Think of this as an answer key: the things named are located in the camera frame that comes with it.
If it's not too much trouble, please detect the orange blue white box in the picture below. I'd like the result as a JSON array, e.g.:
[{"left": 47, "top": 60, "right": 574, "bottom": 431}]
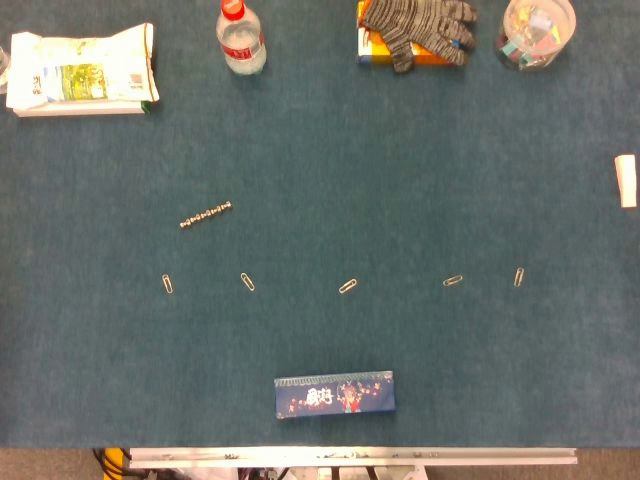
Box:
[{"left": 355, "top": 0, "right": 459, "bottom": 67}]

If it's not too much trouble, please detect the aluminium table rail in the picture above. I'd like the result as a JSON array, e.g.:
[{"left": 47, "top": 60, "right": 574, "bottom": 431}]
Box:
[{"left": 128, "top": 446, "right": 579, "bottom": 470}]

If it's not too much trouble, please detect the grey striped knit glove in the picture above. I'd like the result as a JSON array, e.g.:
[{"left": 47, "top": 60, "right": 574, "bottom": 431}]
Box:
[{"left": 360, "top": 0, "right": 479, "bottom": 75}]

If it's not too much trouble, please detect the blue printed long box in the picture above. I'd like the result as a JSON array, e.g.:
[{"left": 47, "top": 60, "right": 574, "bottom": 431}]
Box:
[{"left": 273, "top": 370, "right": 397, "bottom": 420}]

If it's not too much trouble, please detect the magnetic bead rod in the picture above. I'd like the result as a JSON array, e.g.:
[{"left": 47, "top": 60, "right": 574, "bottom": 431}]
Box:
[{"left": 178, "top": 200, "right": 233, "bottom": 231}]

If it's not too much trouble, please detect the white flat box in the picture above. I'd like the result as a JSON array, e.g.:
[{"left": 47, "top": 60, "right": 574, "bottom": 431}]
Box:
[{"left": 12, "top": 99, "right": 146, "bottom": 119}]

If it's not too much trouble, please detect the clear jar of binder clips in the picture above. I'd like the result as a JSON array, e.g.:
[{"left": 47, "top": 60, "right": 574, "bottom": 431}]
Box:
[{"left": 494, "top": 0, "right": 577, "bottom": 72}]

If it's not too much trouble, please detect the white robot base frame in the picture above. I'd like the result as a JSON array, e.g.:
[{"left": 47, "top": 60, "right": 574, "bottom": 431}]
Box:
[{"left": 174, "top": 465, "right": 429, "bottom": 480}]

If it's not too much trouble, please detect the yellow black cable bundle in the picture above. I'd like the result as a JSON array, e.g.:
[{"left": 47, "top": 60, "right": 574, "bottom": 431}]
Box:
[{"left": 92, "top": 447, "right": 132, "bottom": 480}]

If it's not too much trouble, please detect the white crumpled snack bag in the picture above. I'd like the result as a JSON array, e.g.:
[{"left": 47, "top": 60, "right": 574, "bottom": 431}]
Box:
[{"left": 5, "top": 21, "right": 161, "bottom": 110}]

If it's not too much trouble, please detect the clear bottle red cap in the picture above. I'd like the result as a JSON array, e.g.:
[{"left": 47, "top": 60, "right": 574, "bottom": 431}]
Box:
[{"left": 215, "top": 0, "right": 268, "bottom": 76}]

